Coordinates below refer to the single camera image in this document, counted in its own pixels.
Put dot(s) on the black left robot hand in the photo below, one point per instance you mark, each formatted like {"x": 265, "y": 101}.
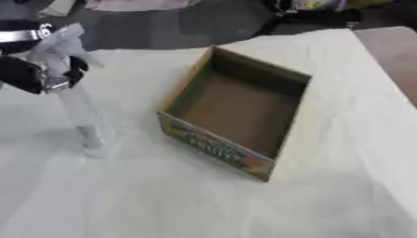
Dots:
{"x": 20, "y": 74}

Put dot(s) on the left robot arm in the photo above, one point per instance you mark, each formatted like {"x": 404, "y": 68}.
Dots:
{"x": 19, "y": 35}

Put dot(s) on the tan cardboard box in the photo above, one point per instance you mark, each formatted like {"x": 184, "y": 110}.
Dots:
{"x": 239, "y": 114}

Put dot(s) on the pale pink cloth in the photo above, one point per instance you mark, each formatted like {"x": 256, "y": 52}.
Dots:
{"x": 136, "y": 4}

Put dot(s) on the black tripod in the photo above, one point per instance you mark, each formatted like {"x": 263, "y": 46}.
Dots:
{"x": 320, "y": 17}

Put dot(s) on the colourful bag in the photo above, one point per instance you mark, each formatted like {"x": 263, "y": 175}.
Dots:
{"x": 320, "y": 3}

